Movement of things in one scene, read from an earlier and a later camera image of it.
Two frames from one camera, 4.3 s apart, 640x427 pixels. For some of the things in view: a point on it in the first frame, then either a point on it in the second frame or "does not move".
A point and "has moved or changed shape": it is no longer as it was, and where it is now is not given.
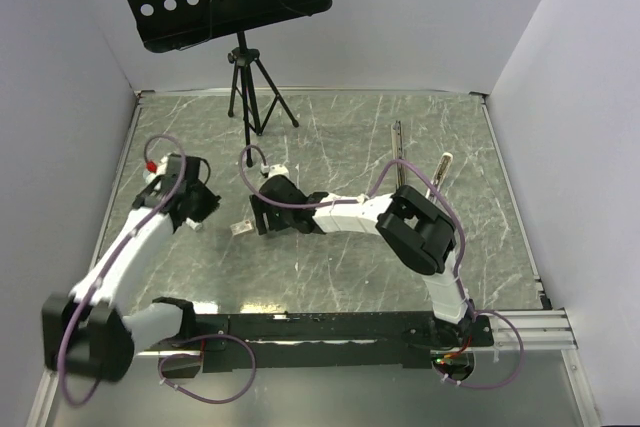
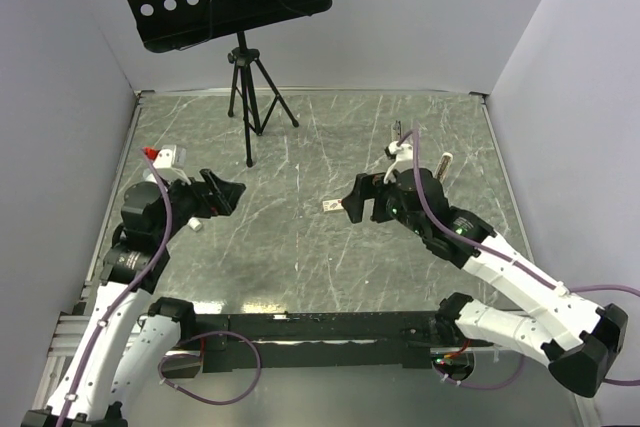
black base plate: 256,342 does not move
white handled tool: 440,174 does not move
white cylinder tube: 193,224 does not move
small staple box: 240,228 has moved or changed shape
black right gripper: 260,208 to 367,188
